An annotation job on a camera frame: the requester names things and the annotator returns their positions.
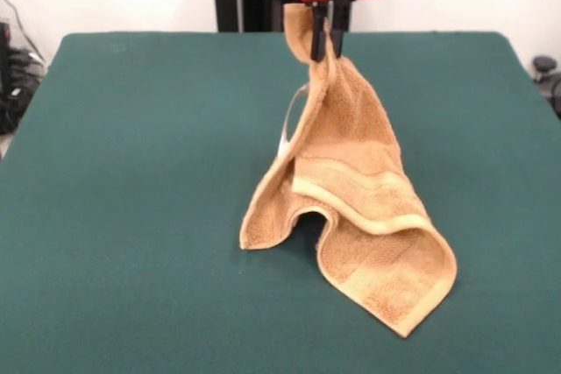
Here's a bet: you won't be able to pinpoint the tan terry towel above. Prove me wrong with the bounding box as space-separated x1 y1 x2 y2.
238 2 458 340

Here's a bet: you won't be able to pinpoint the dark green table cloth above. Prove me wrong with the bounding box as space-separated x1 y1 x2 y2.
0 31 561 374

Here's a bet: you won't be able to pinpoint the black equipment pile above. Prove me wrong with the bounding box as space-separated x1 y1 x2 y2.
0 21 47 137

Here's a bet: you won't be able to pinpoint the thin dark cables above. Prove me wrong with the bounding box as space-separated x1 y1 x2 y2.
0 0 45 60

